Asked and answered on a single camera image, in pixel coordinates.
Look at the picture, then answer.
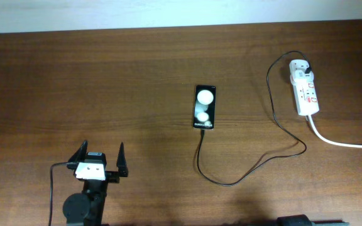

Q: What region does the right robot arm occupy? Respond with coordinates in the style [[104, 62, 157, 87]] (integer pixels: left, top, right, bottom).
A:
[[277, 215, 312, 226]]

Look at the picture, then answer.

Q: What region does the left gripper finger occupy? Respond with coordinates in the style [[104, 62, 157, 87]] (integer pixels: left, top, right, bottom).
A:
[[68, 140, 88, 164], [116, 143, 129, 177]]

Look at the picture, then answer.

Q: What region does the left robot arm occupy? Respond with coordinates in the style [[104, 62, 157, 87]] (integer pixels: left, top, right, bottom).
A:
[[62, 141, 129, 226]]

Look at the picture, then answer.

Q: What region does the black USB charging cable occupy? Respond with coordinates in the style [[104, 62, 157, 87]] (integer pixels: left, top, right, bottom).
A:
[[195, 50, 314, 187]]

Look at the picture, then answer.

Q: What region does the white power strip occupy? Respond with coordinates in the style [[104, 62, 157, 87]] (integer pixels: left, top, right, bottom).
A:
[[290, 73, 319, 116]]

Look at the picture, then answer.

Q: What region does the black Galaxy flip phone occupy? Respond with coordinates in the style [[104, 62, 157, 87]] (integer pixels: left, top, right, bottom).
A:
[[192, 85, 216, 130]]

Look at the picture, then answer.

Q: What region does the black base bar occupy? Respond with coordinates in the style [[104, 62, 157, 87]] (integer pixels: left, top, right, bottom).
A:
[[311, 221, 350, 226]]

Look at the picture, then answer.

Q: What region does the white power strip cord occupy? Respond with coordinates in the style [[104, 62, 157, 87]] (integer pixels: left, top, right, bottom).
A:
[[306, 114, 362, 151]]

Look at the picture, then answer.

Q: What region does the white USB charger adapter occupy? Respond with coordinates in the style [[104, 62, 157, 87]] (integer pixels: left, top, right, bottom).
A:
[[289, 60, 313, 80]]

